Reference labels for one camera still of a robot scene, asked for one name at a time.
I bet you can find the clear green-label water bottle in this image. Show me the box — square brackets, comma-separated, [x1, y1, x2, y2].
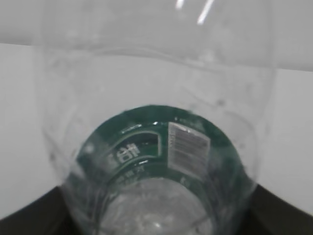
[36, 0, 274, 235]

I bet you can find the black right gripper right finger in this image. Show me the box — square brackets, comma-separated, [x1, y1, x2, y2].
[242, 185, 313, 235]

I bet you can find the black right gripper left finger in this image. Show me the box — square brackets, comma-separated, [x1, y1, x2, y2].
[0, 187, 78, 235]

